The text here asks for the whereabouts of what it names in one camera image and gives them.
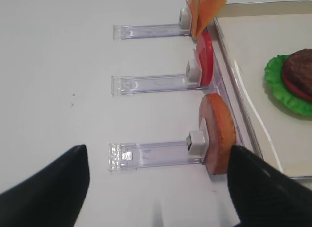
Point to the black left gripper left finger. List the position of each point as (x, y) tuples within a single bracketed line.
[(53, 197)]

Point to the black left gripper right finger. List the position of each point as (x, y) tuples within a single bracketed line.
[(264, 197)]

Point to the orange cheese slice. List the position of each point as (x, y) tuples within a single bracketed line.
[(208, 9), (193, 7)]

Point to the tan bread slice in rack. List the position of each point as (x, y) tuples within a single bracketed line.
[(216, 114)]

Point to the green lettuce leaf on tray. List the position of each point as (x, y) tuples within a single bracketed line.
[(275, 84)]

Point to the red tomato slice on tray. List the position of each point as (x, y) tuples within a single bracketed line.
[(294, 89)]

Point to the brown meat patty on tray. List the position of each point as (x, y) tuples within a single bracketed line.
[(298, 70)]

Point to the red tomato slice in rack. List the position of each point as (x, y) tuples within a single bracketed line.
[(205, 52)]

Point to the orange cheese slice in rack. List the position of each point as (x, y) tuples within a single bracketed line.
[(193, 7)]

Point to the clear acrylic left rack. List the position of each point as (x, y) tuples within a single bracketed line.
[(192, 150)]

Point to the white rectangular tray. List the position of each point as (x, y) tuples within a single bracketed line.
[(249, 35)]

